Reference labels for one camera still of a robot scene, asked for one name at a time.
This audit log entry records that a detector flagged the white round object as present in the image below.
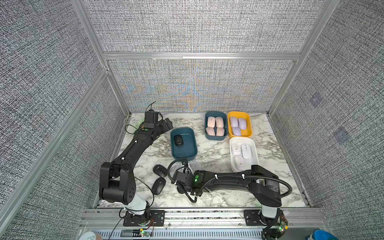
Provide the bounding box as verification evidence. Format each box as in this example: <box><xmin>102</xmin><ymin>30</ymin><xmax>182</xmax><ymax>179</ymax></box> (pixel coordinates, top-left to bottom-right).
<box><xmin>79</xmin><ymin>232</ymin><xmax>103</xmax><ymax>240</ymax></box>

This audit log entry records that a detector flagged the purple mouse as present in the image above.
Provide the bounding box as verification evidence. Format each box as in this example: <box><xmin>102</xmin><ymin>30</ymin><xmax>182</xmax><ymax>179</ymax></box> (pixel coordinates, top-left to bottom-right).
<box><xmin>238</xmin><ymin>118</ymin><xmax>247</xmax><ymax>130</ymax></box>
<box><xmin>232</xmin><ymin>127</ymin><xmax>242</xmax><ymax>137</ymax></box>
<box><xmin>229</xmin><ymin>117</ymin><xmax>239</xmax><ymax>128</ymax></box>

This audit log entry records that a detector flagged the peach pink mouse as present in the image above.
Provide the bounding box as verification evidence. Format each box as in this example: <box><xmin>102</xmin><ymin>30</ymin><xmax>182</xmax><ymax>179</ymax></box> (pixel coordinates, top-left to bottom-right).
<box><xmin>207</xmin><ymin>116</ymin><xmax>216</xmax><ymax>128</ymax></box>

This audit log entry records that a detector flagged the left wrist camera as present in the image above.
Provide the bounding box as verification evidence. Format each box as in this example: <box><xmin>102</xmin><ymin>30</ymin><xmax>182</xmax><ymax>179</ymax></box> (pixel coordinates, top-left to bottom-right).
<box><xmin>145</xmin><ymin>109</ymin><xmax>159</xmax><ymax>124</ymax></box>

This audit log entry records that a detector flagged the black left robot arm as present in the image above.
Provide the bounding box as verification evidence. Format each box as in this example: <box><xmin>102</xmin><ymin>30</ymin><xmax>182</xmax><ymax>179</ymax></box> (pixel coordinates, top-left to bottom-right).
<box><xmin>99</xmin><ymin>110</ymin><xmax>173</xmax><ymax>216</ymax></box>

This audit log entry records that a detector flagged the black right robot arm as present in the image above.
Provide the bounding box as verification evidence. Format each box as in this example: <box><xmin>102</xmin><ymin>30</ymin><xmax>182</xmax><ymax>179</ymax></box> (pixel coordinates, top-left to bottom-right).
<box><xmin>167</xmin><ymin>159</ymin><xmax>293</xmax><ymax>219</ymax></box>

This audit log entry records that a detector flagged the teal storage box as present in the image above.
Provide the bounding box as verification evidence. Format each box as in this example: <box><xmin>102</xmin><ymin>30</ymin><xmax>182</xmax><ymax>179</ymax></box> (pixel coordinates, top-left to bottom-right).
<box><xmin>205</xmin><ymin>111</ymin><xmax>229</xmax><ymax>141</ymax></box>
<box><xmin>171</xmin><ymin>127</ymin><xmax>198</xmax><ymax>161</ymax></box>

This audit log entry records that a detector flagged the blue round object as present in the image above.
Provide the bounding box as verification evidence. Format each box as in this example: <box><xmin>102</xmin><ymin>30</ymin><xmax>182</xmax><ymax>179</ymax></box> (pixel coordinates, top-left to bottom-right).
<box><xmin>305</xmin><ymin>230</ymin><xmax>338</xmax><ymax>240</ymax></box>

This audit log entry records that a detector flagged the white storage box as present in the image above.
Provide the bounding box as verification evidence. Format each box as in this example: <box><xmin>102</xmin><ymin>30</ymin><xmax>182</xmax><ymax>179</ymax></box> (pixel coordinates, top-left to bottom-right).
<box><xmin>230</xmin><ymin>137</ymin><xmax>259</xmax><ymax>173</ymax></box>

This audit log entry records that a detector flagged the black mouse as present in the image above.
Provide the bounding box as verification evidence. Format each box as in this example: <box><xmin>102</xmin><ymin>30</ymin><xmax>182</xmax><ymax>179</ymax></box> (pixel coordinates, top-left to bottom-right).
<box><xmin>153</xmin><ymin>164</ymin><xmax>168</xmax><ymax>179</ymax></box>
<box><xmin>151</xmin><ymin>177</ymin><xmax>166</xmax><ymax>196</ymax></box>
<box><xmin>174</xmin><ymin>135</ymin><xmax>184</xmax><ymax>147</ymax></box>
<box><xmin>177</xmin><ymin>187</ymin><xmax>184</xmax><ymax>194</ymax></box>

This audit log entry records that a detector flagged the pink mouse top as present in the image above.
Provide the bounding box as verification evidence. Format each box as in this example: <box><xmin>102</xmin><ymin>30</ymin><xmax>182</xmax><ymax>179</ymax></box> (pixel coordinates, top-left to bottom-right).
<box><xmin>215</xmin><ymin>117</ymin><xmax>225</xmax><ymax>128</ymax></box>

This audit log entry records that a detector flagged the white mouse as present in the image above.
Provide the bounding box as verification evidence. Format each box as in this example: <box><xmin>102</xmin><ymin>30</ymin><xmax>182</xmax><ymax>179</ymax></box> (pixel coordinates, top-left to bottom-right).
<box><xmin>234</xmin><ymin>155</ymin><xmax>246</xmax><ymax>171</ymax></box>
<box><xmin>241</xmin><ymin>144</ymin><xmax>252</xmax><ymax>159</ymax></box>
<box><xmin>231</xmin><ymin>143</ymin><xmax>242</xmax><ymax>155</ymax></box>

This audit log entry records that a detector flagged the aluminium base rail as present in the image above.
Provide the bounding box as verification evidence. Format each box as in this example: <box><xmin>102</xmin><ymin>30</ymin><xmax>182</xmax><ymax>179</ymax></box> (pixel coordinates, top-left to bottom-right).
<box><xmin>75</xmin><ymin>208</ymin><xmax>334</xmax><ymax>240</ymax></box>

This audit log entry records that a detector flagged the yellow storage box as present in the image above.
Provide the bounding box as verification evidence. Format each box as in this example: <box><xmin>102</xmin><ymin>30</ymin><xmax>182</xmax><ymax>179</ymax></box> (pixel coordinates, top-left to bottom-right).
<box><xmin>227</xmin><ymin>111</ymin><xmax>253</xmax><ymax>138</ymax></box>

